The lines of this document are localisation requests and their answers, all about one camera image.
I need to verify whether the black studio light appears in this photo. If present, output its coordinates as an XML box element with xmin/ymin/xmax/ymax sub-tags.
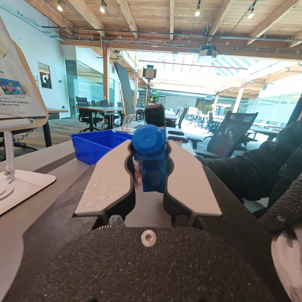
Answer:
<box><xmin>142</xmin><ymin>64</ymin><xmax>157</xmax><ymax>104</ymax></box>

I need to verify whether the blue single-stud block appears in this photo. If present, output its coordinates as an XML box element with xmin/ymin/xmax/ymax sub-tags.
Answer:
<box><xmin>132</xmin><ymin>124</ymin><xmax>167</xmax><ymax>165</ymax></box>

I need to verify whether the phone sign window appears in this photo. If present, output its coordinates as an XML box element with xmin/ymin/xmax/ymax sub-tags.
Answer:
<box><xmin>38</xmin><ymin>62</ymin><xmax>52</xmax><ymax>89</ymax></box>

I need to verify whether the wooden-top desk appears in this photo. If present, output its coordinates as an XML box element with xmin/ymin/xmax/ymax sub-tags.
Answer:
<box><xmin>75</xmin><ymin>106</ymin><xmax>124</xmax><ymax>132</ymax></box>
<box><xmin>42</xmin><ymin>108</ymin><xmax>69</xmax><ymax>148</ymax></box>

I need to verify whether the wooden pillar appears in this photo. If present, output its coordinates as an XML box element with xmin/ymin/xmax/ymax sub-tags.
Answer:
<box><xmin>103</xmin><ymin>42</ymin><xmax>110</xmax><ymax>102</ymax></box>

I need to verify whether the printed instruction sheet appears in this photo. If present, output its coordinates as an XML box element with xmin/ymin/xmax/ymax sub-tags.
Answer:
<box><xmin>0</xmin><ymin>17</ymin><xmax>46</xmax><ymax>119</ymax></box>

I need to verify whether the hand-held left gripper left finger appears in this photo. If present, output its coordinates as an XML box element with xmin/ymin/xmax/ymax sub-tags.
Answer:
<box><xmin>74</xmin><ymin>139</ymin><xmax>136</xmax><ymax>228</ymax></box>

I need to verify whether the black mesh office chair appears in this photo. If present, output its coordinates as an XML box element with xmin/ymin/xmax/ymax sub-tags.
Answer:
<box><xmin>196</xmin><ymin>111</ymin><xmax>259</xmax><ymax>158</ymax></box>

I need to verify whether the person's right hand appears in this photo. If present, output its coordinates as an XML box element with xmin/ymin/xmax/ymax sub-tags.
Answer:
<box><xmin>134</xmin><ymin>164</ymin><xmax>143</xmax><ymax>186</ymax></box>

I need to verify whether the black ceiling pipe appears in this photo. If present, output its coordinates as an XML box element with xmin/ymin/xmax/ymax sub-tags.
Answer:
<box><xmin>42</xmin><ymin>25</ymin><xmax>302</xmax><ymax>44</ymax></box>

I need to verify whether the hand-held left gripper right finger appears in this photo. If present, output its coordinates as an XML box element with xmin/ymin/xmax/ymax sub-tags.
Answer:
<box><xmin>163</xmin><ymin>140</ymin><xmax>223</xmax><ymax>227</ymax></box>

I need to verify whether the ceiling projector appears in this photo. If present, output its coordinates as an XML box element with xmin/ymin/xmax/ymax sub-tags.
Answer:
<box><xmin>199</xmin><ymin>42</ymin><xmax>218</xmax><ymax>58</ymax></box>

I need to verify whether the dark board document stand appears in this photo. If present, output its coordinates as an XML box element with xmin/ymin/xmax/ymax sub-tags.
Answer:
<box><xmin>113</xmin><ymin>61</ymin><xmax>138</xmax><ymax>132</ymax></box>

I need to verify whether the person's right forearm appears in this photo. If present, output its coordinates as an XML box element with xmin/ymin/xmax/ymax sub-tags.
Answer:
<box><xmin>197</xmin><ymin>119</ymin><xmax>302</xmax><ymax>201</ymax></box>

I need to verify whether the blue object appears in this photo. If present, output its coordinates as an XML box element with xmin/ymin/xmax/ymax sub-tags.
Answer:
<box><xmin>70</xmin><ymin>129</ymin><xmax>136</xmax><ymax>165</ymax></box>

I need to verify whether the white document stand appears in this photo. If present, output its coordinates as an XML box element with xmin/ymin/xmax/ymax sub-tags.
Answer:
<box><xmin>0</xmin><ymin>14</ymin><xmax>56</xmax><ymax>216</ymax></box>

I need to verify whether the person's black fleece jacket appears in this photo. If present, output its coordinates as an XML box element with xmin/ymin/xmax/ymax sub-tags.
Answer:
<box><xmin>258</xmin><ymin>175</ymin><xmax>302</xmax><ymax>233</ymax></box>

